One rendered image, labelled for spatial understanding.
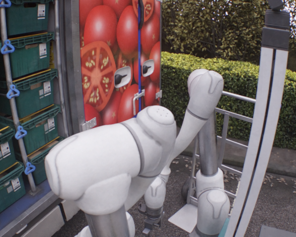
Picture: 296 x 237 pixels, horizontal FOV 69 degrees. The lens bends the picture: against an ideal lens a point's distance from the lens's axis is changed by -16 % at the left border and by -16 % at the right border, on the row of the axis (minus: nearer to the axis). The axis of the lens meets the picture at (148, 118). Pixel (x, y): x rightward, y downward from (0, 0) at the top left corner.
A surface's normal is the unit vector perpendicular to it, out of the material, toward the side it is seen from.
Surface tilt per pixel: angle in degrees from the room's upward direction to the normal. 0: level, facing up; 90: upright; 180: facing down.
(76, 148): 26
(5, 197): 98
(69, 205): 90
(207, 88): 70
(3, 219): 0
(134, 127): 18
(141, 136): 41
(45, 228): 90
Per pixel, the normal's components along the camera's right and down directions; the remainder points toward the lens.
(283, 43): -0.50, 0.34
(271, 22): -0.79, 0.24
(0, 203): 0.90, 0.18
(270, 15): -0.91, 0.16
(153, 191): -0.13, 0.17
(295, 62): -0.34, -0.25
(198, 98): -0.60, 0.09
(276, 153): -0.06, -0.86
